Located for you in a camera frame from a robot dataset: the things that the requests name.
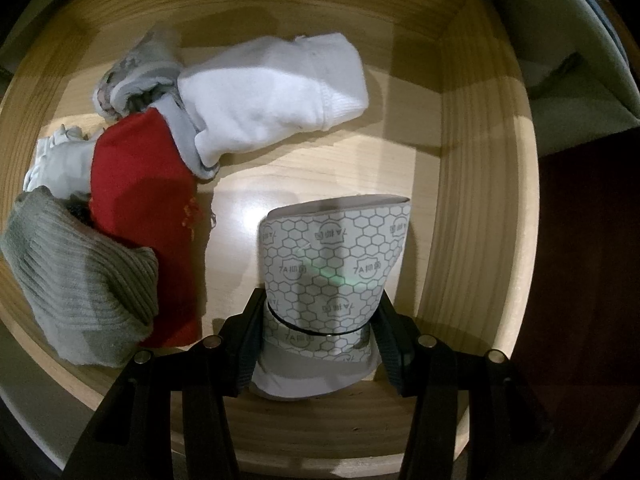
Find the red garment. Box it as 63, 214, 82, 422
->
89, 107, 217, 348

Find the white nightstand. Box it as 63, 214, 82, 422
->
470, 0, 640, 158

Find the grey-green ribbed sock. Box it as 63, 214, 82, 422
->
0, 186, 160, 367

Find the black elastic band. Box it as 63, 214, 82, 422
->
262, 302, 373, 337

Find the wooden drawer with white front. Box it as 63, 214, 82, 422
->
0, 0, 543, 480

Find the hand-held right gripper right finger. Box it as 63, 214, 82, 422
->
372, 302, 566, 480

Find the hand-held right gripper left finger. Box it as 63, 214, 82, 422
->
60, 287, 266, 480

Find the white sock pair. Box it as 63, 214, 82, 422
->
152, 32, 370, 181

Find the light grey cloth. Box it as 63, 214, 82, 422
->
22, 125, 106, 196

